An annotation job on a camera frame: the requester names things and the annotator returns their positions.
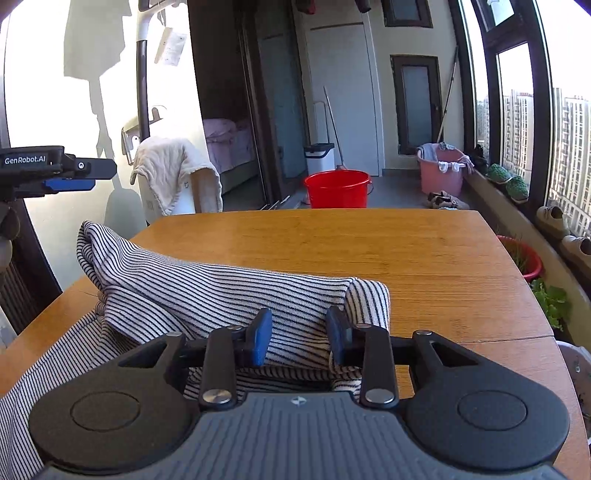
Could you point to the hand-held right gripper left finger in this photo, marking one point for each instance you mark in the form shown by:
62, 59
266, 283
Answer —
261, 339

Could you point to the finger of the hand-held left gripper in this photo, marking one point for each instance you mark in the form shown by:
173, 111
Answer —
90, 168

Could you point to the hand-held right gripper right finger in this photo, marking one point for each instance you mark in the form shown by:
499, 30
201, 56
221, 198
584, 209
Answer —
339, 339

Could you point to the striped garment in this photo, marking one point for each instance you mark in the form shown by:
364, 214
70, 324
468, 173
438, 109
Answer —
184, 290

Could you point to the white towel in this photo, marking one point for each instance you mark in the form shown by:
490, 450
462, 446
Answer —
171, 170

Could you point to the garment steamer pole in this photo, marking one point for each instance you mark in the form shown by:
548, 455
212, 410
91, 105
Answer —
142, 83

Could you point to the bed with pink bedding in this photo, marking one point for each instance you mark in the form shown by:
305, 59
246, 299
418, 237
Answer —
226, 138

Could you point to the white paper tag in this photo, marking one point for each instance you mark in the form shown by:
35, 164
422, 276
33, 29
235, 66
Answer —
171, 46

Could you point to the red bucket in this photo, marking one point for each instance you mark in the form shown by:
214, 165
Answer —
337, 191

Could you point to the brown shoes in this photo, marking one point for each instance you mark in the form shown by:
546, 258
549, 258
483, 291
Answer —
445, 201

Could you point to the white trash bin black lid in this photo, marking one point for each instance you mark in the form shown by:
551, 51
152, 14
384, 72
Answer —
318, 161

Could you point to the pink plastic basin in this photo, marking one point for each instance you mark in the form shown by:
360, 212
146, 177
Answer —
438, 183

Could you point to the red plant pot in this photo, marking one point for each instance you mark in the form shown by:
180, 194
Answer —
531, 267

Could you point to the white cloth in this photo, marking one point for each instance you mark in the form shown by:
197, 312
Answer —
455, 166

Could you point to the light purple cloth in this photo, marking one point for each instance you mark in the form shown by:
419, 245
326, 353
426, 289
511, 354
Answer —
429, 150

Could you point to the mop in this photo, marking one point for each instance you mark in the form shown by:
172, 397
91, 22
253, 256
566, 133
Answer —
333, 129

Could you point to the green leafy plant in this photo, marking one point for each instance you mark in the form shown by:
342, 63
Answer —
551, 302

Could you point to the dark shoes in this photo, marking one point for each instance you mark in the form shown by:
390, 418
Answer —
480, 159

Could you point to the green slipper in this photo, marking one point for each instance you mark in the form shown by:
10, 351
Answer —
498, 173
517, 188

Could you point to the grey stool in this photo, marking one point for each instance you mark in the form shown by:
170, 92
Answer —
577, 374

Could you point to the white shoe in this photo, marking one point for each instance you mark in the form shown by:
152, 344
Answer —
551, 220
577, 249

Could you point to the white door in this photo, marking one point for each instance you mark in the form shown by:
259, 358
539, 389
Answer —
351, 92

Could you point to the dark door frosted glass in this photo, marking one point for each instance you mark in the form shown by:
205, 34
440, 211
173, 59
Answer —
415, 101

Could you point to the broom pole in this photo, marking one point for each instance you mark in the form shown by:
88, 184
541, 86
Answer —
447, 97

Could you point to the white wall bracket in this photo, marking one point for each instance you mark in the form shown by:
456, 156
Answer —
129, 144

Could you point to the black window frame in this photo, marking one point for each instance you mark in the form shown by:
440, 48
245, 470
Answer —
540, 92

